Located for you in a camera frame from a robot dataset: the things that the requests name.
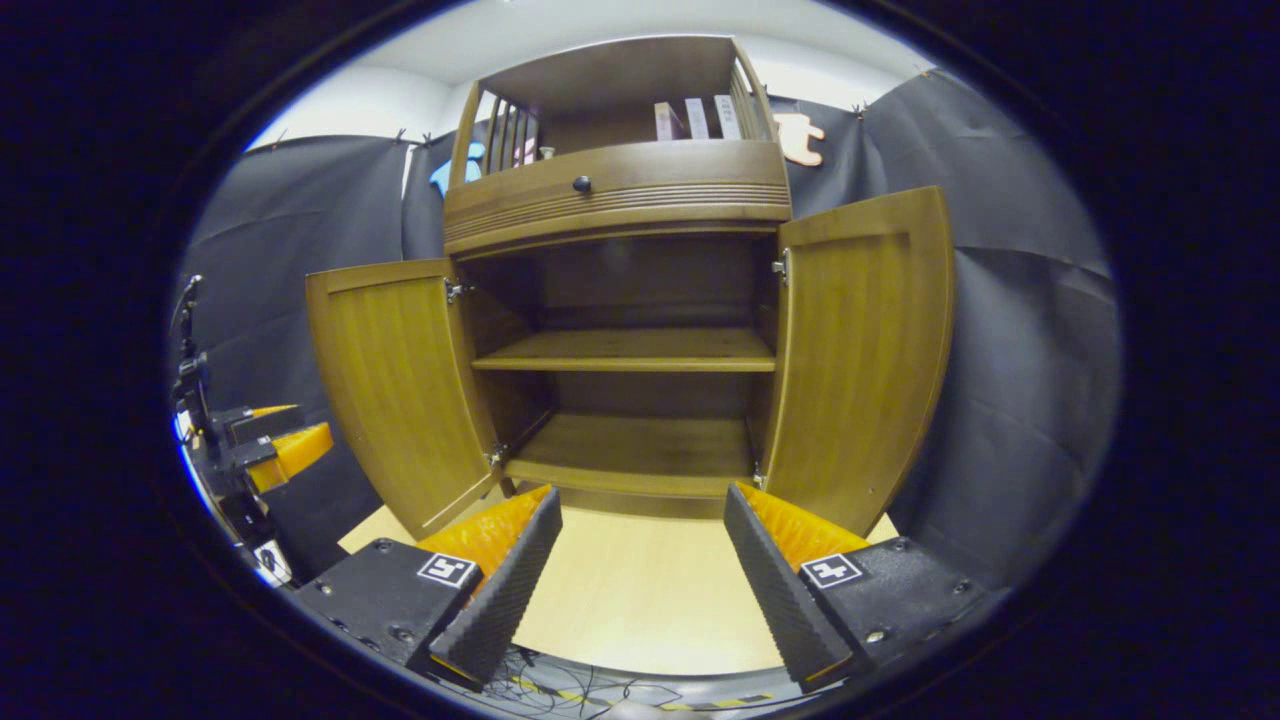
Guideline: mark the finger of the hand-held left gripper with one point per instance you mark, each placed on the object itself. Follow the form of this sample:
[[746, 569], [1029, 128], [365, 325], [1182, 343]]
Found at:
[[262, 422], [295, 452]]

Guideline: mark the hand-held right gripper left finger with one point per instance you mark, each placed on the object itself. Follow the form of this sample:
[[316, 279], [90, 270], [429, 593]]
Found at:
[[500, 600]]

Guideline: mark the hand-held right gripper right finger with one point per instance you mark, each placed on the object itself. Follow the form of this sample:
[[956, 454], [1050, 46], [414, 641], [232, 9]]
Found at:
[[775, 600]]

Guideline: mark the wooden double-door shoe cabinet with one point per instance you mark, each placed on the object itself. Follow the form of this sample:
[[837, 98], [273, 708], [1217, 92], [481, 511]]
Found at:
[[620, 190]]

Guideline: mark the wooden inner shelf board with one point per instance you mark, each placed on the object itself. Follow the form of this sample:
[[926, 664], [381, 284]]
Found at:
[[630, 350]]

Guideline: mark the black backdrop cloth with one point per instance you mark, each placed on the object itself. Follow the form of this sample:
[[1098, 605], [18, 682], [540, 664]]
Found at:
[[1030, 380]]

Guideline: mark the grey book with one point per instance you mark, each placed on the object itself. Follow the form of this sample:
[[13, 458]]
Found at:
[[728, 118]]

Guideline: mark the purple book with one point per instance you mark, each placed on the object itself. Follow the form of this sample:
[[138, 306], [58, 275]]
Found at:
[[697, 120]]

